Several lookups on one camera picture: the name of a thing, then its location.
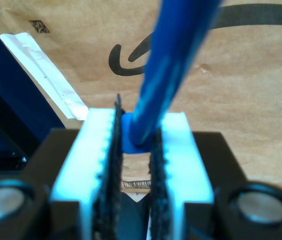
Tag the brown paper mailer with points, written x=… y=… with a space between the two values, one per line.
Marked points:
x=230 y=100

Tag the dark blue flat chassis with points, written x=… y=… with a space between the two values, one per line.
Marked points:
x=11 y=75

